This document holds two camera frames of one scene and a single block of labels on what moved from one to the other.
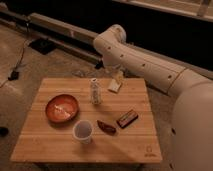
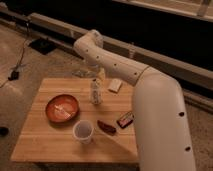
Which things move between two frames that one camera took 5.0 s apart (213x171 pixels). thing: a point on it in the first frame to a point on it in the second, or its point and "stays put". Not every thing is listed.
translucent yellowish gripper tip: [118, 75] to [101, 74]
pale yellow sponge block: [114, 85] stays put
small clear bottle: [95, 92] stays put
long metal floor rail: [70, 39] stays put
